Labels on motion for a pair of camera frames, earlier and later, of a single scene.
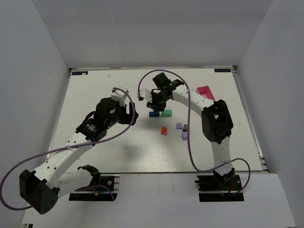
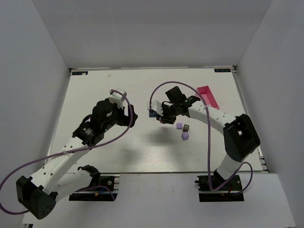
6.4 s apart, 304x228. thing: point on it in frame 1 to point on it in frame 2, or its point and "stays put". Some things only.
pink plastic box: (205, 91) stays put
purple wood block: (179, 126) stays put
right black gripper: (155, 104) to (167, 116)
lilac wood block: (184, 135) stays put
